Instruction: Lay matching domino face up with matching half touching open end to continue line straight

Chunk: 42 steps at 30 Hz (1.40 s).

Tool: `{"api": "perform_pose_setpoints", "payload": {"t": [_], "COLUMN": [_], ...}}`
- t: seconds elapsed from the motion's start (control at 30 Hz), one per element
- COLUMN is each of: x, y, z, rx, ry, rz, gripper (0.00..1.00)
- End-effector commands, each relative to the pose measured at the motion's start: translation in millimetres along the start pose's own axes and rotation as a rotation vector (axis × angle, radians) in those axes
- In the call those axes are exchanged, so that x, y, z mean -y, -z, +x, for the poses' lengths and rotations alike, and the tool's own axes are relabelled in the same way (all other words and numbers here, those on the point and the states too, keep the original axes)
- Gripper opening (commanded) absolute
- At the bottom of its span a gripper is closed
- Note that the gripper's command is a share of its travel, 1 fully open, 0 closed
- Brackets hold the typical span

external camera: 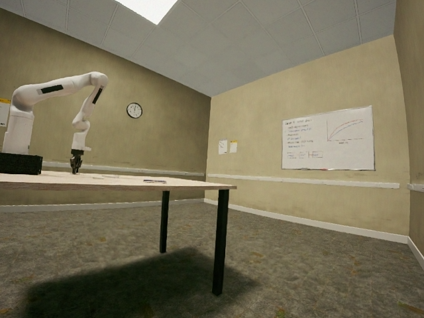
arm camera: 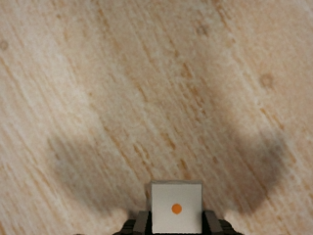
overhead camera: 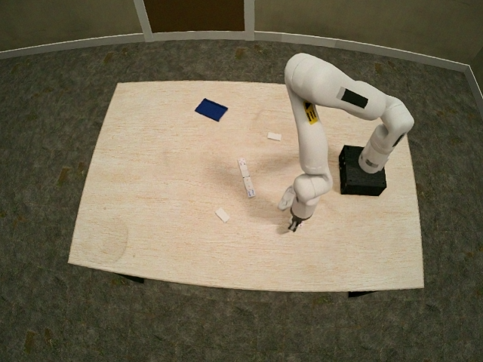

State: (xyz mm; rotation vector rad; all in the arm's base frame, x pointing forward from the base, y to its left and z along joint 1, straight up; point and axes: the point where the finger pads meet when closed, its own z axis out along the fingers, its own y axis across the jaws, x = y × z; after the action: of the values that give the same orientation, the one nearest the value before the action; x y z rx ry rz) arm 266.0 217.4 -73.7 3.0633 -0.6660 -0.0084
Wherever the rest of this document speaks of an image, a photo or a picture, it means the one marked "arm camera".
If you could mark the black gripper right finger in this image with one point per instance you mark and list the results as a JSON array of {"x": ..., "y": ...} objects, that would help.
[{"x": 211, "y": 225}]

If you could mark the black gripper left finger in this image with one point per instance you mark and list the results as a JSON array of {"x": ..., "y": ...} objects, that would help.
[{"x": 141, "y": 226}]

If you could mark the white domino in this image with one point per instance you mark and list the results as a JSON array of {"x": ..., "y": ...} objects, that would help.
[{"x": 176, "y": 207}]

